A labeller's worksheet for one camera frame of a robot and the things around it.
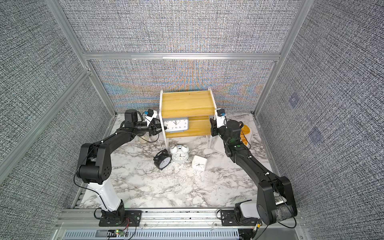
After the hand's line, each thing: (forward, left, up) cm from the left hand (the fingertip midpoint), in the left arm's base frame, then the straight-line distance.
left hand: (167, 124), depth 86 cm
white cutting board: (-4, -33, -21) cm, 39 cm away
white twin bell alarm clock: (-13, -7, -12) cm, 19 cm away
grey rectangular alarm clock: (-1, -6, +1) cm, 6 cm away
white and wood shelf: (+2, -18, +11) cm, 21 cm away
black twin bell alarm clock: (-17, +3, -11) cm, 20 cm away
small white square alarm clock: (-18, -18, -15) cm, 30 cm away
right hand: (-1, -26, +8) cm, 27 cm away
